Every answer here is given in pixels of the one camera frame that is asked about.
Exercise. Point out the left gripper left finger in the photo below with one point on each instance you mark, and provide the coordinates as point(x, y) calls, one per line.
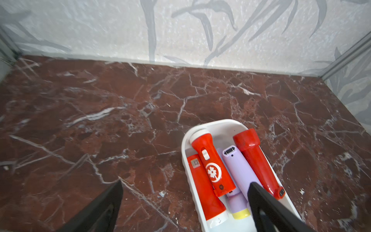
point(100, 215)

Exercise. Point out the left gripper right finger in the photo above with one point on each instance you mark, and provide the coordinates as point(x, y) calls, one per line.
point(271, 216)

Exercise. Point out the purple flashlight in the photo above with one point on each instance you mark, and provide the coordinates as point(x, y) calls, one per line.
point(242, 175)

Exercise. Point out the red flashlight with logo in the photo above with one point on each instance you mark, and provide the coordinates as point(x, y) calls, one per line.
point(202, 142)

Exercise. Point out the red flashlight long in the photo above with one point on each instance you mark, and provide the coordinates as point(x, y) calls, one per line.
point(248, 143)

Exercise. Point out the white plastic storage box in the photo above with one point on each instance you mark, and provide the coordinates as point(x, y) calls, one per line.
point(222, 132)

